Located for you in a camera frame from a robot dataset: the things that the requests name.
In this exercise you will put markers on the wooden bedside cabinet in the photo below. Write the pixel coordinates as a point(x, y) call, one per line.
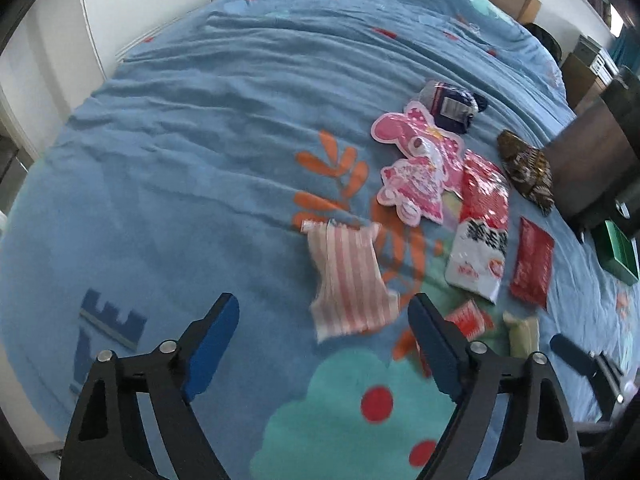
point(584, 81)

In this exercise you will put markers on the green box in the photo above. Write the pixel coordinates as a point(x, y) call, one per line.
point(615, 252)

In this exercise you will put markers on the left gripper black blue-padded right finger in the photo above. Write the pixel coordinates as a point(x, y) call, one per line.
point(538, 439)

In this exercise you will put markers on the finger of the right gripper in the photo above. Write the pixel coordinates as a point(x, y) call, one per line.
point(583, 363)

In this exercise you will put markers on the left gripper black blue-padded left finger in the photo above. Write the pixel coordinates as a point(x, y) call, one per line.
point(107, 440)

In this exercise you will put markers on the brown snack packet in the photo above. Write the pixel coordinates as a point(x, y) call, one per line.
point(528, 170)

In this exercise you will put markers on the beige small snack packet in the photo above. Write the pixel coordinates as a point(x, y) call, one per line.
point(523, 335)

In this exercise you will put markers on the blue patterned bed cover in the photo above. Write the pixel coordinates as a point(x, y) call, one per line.
point(189, 173)

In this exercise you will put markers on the red and white snack pouch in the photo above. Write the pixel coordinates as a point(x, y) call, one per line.
point(478, 253)

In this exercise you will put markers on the orange hawthorn snack packet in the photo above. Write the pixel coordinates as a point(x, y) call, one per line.
point(468, 318)

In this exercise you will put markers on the teal curtain right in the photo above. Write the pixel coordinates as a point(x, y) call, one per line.
point(625, 49)

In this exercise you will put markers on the white printer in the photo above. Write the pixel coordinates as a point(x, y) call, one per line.
point(595, 55)

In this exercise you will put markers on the dark blue snack packet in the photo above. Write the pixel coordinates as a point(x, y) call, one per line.
point(453, 108)

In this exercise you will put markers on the black and bronze bin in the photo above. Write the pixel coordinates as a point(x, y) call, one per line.
point(594, 161)

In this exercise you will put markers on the pink My Melody snack bag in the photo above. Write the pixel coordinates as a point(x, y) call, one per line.
point(431, 164)

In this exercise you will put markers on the dark red snack packet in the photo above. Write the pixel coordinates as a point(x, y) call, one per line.
point(533, 267)

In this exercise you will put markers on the pink striped snack packet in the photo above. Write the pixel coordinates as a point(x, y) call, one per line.
point(352, 297)

